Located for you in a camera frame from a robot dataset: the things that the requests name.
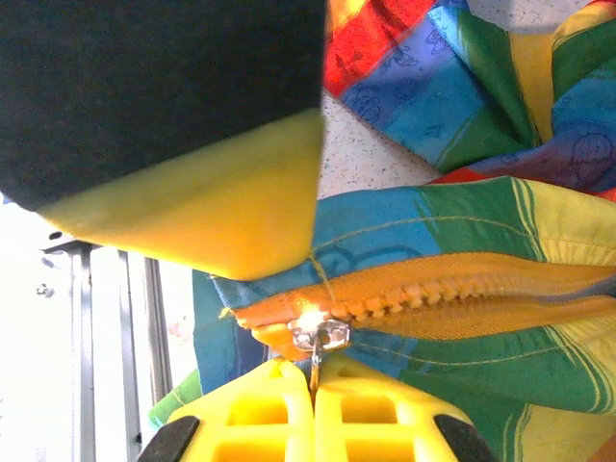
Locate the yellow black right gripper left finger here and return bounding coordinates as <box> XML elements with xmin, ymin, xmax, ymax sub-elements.
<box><xmin>137</xmin><ymin>359</ymin><xmax>317</xmax><ymax>462</ymax></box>

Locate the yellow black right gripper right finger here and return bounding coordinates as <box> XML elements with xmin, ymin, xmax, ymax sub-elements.
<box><xmin>315</xmin><ymin>355</ymin><xmax>497</xmax><ymax>462</ymax></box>

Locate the silver zipper slider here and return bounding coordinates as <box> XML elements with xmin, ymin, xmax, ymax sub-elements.
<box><xmin>287</xmin><ymin>318</ymin><xmax>351</xmax><ymax>392</ymax></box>

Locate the rainbow colour-block jacket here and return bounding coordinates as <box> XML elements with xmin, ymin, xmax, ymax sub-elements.
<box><xmin>146</xmin><ymin>0</ymin><xmax>616</xmax><ymax>462</ymax></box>

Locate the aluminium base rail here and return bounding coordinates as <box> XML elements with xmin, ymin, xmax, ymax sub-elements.
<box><xmin>40</xmin><ymin>229</ymin><xmax>170</xmax><ymax>462</ymax></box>

